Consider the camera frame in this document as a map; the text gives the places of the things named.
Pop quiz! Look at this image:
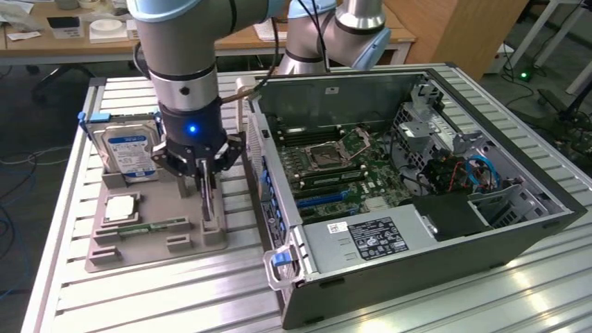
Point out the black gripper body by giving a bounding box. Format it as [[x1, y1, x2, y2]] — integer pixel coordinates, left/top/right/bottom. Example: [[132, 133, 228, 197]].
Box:
[[159, 99, 231, 176]]

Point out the black graphics card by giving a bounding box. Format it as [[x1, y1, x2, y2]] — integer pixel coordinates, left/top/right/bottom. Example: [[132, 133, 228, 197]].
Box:
[[201, 173, 219, 232]]

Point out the hard disk with blue label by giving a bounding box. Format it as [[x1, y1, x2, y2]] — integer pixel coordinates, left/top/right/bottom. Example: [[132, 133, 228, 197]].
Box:
[[91, 119, 168, 183]]

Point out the grey parts rack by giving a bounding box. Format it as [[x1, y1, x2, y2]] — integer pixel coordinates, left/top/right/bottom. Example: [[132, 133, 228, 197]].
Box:
[[84, 123, 231, 274]]

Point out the silver CPU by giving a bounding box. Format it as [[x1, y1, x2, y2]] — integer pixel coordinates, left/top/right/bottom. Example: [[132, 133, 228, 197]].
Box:
[[104, 196, 137, 221]]

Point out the blue disk caddy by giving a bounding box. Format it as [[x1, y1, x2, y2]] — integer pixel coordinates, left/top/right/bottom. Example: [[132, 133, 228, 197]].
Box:
[[77, 109, 167, 174]]

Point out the green RAM stick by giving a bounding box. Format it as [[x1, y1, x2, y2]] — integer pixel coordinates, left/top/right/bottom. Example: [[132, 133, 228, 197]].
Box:
[[117, 221, 180, 239]]

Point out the CPU socket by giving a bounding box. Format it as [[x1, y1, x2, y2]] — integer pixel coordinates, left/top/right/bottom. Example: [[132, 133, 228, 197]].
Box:
[[307, 141, 345, 164]]

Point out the black installed RAM stick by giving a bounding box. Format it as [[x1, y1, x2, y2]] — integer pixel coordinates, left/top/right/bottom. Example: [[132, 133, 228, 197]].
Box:
[[299, 167, 365, 188]]

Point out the blue expansion slot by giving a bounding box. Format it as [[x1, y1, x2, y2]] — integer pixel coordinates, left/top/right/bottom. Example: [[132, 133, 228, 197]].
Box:
[[295, 192, 351, 209]]

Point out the metal socket cover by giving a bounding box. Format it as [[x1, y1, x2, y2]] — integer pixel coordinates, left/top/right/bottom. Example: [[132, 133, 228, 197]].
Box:
[[340, 127, 372, 155]]

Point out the black office chair base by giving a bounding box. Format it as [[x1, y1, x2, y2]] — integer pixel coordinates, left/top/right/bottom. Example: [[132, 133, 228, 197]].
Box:
[[25, 62, 140, 102]]

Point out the wooden desk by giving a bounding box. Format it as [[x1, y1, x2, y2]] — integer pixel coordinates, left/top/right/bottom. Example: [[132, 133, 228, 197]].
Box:
[[0, 0, 417, 76]]

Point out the white paper stack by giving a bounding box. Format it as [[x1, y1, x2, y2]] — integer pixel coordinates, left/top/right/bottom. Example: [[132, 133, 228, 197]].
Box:
[[252, 23, 288, 42]]

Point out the green motherboard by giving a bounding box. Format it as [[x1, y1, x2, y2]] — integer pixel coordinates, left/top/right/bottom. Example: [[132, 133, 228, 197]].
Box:
[[271, 116, 417, 223]]

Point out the white square bowl box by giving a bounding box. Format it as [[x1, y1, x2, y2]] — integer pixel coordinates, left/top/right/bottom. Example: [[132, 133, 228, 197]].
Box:
[[88, 19, 131, 44]]

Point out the grey power supply unit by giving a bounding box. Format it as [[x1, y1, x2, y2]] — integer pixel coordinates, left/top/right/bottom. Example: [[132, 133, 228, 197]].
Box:
[[295, 204, 439, 273]]

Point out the metal disk bay cage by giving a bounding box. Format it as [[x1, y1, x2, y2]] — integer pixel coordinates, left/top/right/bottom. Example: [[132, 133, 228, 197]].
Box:
[[392, 83, 464, 164]]

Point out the white box with black top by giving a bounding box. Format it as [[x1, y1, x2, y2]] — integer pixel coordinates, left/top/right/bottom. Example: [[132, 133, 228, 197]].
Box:
[[45, 16, 87, 40]]

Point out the black open PC case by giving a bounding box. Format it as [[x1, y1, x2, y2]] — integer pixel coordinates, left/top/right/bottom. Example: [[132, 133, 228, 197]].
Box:
[[235, 67, 589, 330]]

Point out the wooden cabinet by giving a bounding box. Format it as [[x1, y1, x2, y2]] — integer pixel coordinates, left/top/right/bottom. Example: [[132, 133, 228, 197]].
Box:
[[383, 0, 531, 81]]

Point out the black floor stand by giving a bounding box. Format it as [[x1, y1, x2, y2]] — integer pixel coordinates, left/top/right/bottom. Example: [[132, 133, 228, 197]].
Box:
[[536, 71, 592, 123]]

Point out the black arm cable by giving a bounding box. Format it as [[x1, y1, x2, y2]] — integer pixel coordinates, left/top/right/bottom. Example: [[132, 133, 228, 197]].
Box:
[[252, 0, 335, 96]]

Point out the blue floor cable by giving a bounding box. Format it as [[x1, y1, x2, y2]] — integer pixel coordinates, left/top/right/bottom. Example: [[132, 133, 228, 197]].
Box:
[[0, 166, 39, 300]]

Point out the blue wire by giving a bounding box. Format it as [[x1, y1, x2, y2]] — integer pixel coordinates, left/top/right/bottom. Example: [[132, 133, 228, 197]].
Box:
[[464, 157, 501, 190]]

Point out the white table frame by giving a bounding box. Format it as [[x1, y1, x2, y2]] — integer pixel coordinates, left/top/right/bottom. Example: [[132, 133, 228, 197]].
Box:
[[505, 0, 592, 95]]

